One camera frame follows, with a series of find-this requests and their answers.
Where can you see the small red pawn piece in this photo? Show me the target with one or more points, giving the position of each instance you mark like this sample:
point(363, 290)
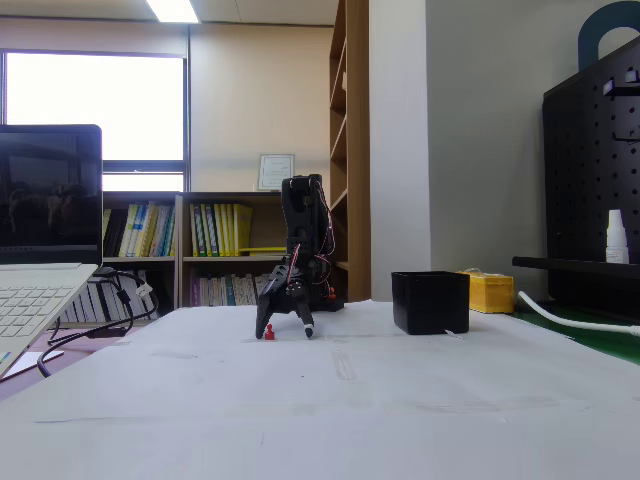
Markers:
point(270, 334)

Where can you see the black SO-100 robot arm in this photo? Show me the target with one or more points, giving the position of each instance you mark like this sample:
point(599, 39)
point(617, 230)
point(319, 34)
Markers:
point(302, 215)

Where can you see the black square container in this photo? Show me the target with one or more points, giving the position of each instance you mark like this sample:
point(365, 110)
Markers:
point(430, 305)

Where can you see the yellow cardboard box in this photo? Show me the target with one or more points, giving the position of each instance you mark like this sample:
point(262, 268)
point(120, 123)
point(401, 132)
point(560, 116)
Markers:
point(492, 295)

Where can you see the orange table clamp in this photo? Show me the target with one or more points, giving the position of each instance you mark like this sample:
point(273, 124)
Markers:
point(331, 291)

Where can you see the teal spined book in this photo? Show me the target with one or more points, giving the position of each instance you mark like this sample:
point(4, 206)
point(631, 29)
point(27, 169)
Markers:
point(229, 290)

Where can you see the flat lying yellow book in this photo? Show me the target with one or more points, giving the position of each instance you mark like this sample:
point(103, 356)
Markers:
point(265, 249)

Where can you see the low wooden bookshelf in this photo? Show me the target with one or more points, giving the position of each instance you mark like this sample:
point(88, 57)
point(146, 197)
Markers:
point(220, 262)

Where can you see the purple spined book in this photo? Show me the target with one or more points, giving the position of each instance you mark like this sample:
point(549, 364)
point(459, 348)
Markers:
point(195, 292)

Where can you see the thick yellow book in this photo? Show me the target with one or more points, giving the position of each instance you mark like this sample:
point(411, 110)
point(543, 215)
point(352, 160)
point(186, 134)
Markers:
point(244, 225)

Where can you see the white taped paper cover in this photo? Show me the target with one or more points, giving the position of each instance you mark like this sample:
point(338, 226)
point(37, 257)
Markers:
point(320, 400)

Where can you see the green striped book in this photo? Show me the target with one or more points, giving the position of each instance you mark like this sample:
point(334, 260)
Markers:
point(203, 230)

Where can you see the yellow green book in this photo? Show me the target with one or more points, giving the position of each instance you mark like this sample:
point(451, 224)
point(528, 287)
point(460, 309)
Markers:
point(194, 230)

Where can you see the framed white certificate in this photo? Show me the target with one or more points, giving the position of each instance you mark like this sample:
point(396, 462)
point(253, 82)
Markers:
point(276, 172)

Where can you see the tall wooden bookshelf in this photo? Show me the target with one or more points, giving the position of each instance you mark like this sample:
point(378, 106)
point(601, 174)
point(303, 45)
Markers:
point(357, 150)

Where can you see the black book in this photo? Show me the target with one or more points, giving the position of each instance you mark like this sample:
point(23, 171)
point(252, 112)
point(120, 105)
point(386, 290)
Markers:
point(116, 235)

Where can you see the white card sheet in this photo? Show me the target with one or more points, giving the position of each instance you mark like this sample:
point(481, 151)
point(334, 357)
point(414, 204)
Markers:
point(40, 361)

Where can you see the white laptop dark screen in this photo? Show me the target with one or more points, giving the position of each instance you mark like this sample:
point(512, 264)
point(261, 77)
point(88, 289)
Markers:
point(50, 200)

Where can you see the rectangular ceiling light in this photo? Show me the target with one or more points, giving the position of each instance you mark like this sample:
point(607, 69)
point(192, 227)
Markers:
point(172, 10)

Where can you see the black pegboard stand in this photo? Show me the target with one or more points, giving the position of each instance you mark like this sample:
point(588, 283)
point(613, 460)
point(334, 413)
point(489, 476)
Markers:
point(590, 175)

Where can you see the small white dropper bottle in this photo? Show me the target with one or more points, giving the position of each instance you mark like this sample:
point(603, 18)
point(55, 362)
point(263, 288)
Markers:
point(616, 245)

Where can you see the white pegboard clip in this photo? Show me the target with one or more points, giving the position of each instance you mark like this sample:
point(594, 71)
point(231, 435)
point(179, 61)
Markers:
point(632, 76)
point(608, 87)

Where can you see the dark teal arch panel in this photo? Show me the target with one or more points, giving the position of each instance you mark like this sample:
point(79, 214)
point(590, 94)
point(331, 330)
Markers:
point(590, 30)

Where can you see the window with dark frame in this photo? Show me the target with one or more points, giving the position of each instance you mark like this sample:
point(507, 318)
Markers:
point(95, 105)

